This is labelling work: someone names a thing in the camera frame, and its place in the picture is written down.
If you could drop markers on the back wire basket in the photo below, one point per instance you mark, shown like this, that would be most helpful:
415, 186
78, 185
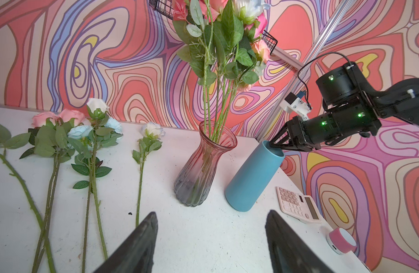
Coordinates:
165, 7

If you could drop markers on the salmon pink rose stem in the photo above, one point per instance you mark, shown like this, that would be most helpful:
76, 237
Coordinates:
216, 7

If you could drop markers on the teal ceramic vase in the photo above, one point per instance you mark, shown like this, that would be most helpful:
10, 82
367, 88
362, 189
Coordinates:
253, 177

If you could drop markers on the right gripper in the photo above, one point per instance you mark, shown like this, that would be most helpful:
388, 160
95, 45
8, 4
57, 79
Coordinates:
330, 128

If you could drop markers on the pink white round timer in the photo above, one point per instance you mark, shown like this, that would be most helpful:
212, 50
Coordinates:
341, 241

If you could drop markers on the pink calculator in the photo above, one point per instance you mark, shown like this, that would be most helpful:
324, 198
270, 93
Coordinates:
301, 207

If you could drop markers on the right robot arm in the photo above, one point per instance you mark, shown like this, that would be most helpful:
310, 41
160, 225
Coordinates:
346, 85

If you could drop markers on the light pink carnation stem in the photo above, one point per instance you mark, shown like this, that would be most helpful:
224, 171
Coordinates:
244, 68

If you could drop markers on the pale pink rose stem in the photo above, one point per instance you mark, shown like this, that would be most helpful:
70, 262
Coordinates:
43, 133
66, 120

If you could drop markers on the dark pink rose stem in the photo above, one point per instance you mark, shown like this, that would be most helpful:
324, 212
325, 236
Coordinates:
256, 29

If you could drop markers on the large pink carnation stem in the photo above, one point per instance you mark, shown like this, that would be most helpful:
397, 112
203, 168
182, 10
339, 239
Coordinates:
192, 21

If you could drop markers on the pink glass vase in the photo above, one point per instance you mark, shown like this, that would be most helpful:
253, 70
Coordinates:
194, 181

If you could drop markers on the cream white rose stem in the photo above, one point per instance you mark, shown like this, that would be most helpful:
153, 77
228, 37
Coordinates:
13, 142

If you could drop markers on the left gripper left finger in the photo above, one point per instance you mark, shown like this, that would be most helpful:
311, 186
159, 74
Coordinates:
135, 254

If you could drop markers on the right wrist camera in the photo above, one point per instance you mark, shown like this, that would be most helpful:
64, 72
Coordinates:
293, 103

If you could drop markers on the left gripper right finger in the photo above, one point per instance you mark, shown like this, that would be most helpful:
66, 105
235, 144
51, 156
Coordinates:
288, 252

